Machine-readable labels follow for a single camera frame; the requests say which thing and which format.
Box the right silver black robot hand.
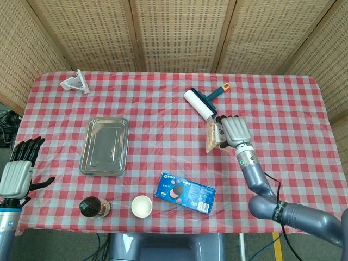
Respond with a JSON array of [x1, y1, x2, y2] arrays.
[[214, 115, 253, 151]]

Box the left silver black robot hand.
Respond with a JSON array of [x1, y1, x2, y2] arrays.
[[0, 136, 56, 207]]

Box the clear plastic snack bag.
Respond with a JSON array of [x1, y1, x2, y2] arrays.
[[206, 119, 232, 154]]

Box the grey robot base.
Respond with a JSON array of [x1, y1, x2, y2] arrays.
[[108, 233, 226, 261]]

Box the stainless steel rectangular tray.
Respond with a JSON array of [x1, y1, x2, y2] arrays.
[[79, 117, 130, 177]]

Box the red white checkered tablecloth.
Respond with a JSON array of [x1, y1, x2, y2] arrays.
[[15, 71, 344, 237]]

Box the blue Oreo cookie box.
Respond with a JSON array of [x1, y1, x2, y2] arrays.
[[153, 171, 217, 216]]

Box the brown glass bottle with label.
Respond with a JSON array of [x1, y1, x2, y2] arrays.
[[78, 196, 112, 218]]

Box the woven bamboo folding screen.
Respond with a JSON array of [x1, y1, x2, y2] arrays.
[[0, 0, 348, 175]]

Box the white table leg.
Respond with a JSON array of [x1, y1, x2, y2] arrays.
[[239, 233, 247, 261]]

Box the white paper cup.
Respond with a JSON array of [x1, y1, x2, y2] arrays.
[[131, 195, 153, 219]]

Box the white lint roller teal handle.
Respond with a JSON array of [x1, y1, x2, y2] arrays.
[[183, 82, 231, 121]]

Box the black floor cable bundle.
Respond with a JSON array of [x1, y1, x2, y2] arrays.
[[0, 108, 22, 149]]

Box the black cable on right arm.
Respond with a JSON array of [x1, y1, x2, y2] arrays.
[[262, 171, 293, 261]]

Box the black velcro strap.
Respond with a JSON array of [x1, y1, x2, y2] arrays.
[[270, 201, 286, 225]]

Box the white plastic bracket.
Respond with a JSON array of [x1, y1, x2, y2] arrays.
[[60, 69, 90, 95]]

